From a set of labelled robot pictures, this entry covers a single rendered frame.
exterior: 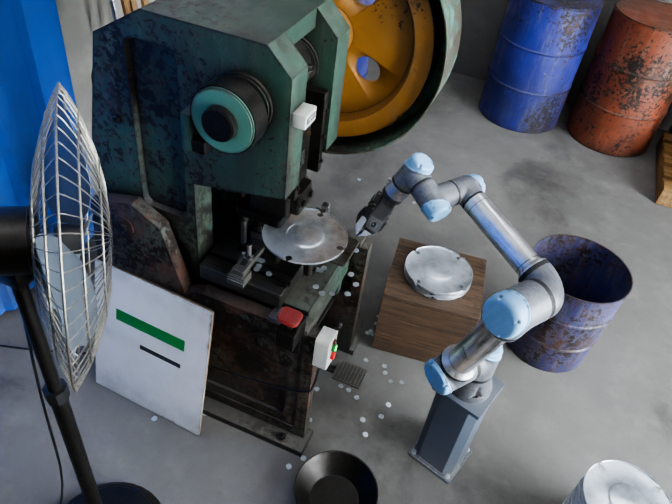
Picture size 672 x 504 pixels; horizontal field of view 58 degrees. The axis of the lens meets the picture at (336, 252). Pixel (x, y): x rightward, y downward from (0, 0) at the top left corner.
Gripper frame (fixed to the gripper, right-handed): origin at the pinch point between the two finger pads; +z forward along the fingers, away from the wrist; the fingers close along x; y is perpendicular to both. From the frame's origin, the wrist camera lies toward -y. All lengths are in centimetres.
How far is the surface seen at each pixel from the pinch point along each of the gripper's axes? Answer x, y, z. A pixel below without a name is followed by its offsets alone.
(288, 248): 15.1, -7.3, 16.4
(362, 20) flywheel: 38, 38, -40
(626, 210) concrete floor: -148, 198, 28
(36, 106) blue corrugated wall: 126, 23, 65
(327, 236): 6.5, 4.2, 12.5
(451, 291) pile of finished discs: -52, 39, 29
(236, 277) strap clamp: 23.5, -22.4, 25.3
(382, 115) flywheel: 15.3, 34.0, -19.6
